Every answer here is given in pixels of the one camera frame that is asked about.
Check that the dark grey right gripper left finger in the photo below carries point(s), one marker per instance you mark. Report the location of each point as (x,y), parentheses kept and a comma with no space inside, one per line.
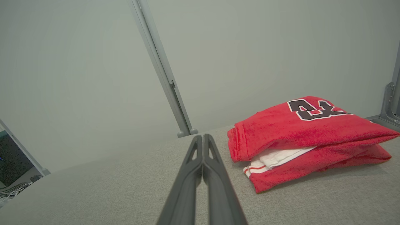
(184,193)

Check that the grey metal partition post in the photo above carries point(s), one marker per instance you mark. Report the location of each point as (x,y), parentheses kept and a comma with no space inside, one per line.
(25,150)
(162,68)

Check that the red jersey with white sleeves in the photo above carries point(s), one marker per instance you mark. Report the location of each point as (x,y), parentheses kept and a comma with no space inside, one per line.
(297,131)

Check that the grey partition base rail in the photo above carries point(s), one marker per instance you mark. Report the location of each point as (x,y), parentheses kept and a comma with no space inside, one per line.
(373,118)

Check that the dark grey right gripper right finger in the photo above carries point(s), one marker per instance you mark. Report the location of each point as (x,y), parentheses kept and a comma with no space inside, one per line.
(222,200)

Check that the grey slanted frame bar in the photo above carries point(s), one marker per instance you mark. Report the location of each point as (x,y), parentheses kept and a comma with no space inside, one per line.
(389,106)

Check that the dark computer monitor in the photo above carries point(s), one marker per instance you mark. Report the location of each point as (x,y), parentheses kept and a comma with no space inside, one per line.
(12,162)

